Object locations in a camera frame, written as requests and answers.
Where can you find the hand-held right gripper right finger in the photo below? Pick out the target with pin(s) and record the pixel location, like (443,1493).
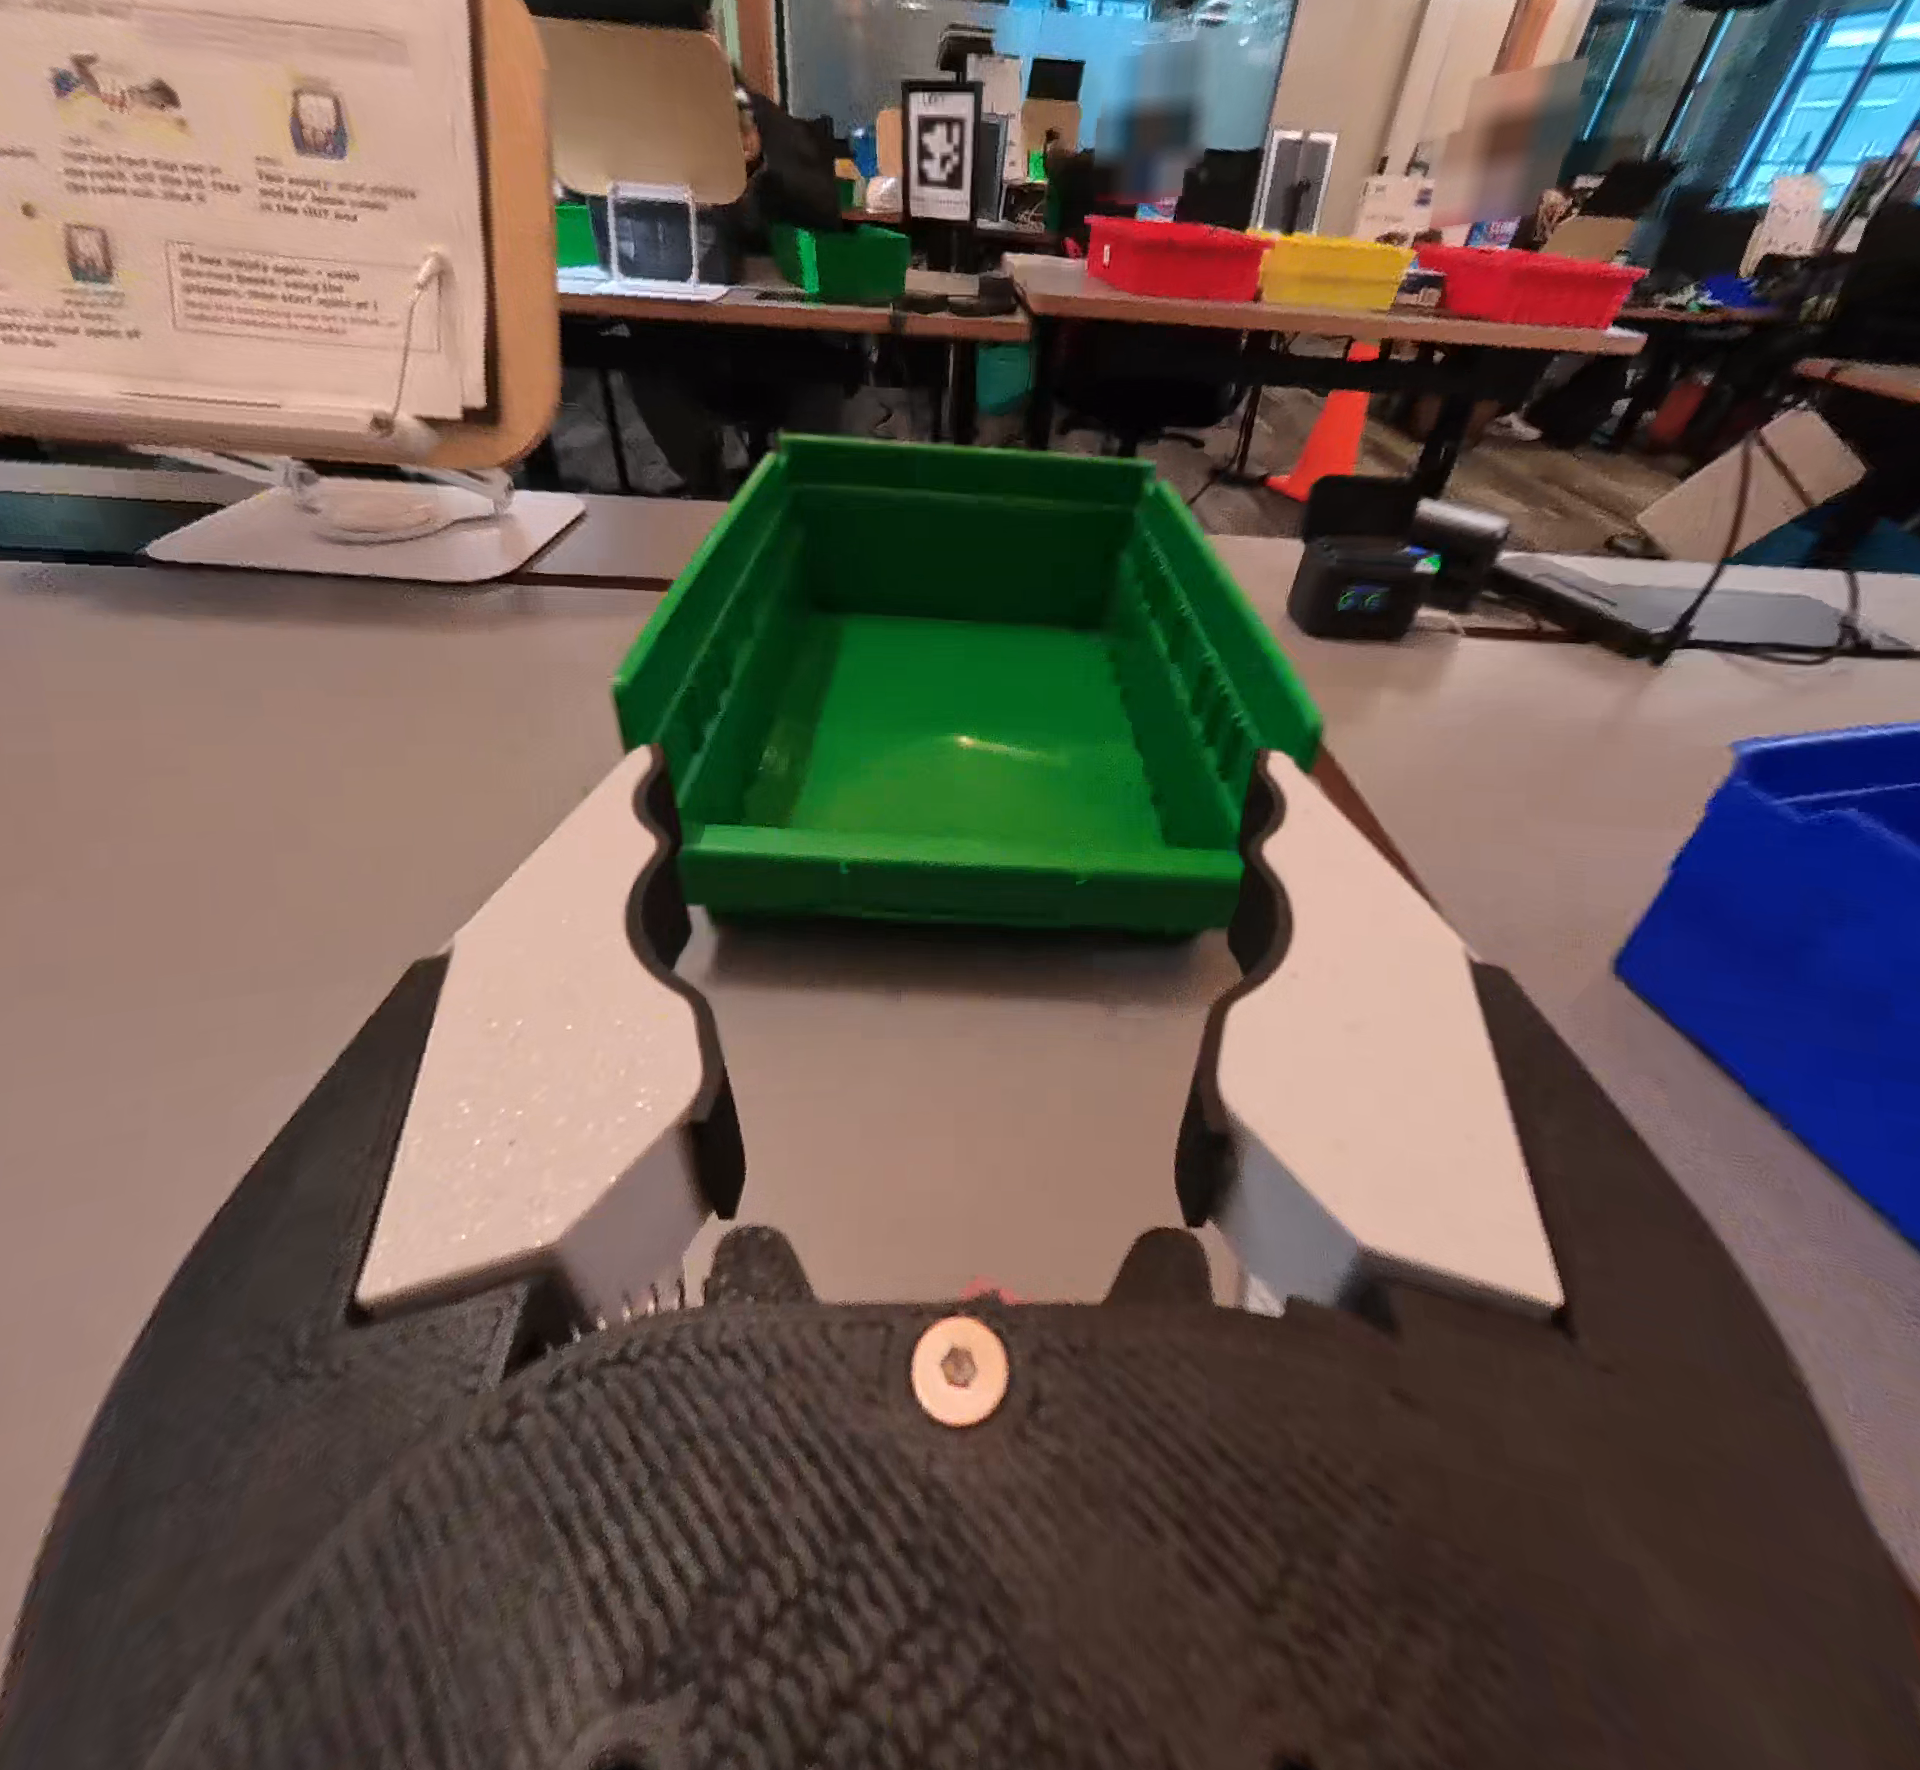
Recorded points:
(1381,1095)

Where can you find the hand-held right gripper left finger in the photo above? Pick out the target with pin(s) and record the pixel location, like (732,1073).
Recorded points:
(556,1095)

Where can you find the green plastic bin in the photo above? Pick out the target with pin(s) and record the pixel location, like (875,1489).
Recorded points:
(975,752)

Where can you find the grey desk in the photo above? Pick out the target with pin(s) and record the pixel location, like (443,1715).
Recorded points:
(300,824)

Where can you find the grey adjoining table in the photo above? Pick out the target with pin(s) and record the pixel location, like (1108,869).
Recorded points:
(1530,752)

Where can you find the blue plastic bin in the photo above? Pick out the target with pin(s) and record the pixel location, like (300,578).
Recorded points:
(1801,931)

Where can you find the black box with lit display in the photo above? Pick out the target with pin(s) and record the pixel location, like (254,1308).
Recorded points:
(1359,592)

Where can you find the small black box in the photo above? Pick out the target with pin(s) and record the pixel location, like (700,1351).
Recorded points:
(1463,541)

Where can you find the black flat pad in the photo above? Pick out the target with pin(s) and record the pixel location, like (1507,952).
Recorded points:
(1725,608)

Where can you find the orange cone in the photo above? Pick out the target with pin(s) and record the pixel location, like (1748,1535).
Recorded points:
(1328,452)

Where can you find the white panel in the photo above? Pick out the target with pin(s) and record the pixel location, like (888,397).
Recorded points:
(1755,497)

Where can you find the row of red yellow bins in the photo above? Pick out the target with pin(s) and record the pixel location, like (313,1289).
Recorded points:
(1351,319)

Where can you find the background wooden table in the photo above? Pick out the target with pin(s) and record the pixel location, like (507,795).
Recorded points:
(781,308)
(1860,377)

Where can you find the yellow plastic bin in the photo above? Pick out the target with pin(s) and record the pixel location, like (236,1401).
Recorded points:
(1336,274)

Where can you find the wooden instruction board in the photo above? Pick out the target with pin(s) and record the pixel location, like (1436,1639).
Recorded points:
(519,224)

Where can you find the wooden board on stand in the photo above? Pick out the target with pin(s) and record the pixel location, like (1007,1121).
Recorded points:
(646,104)

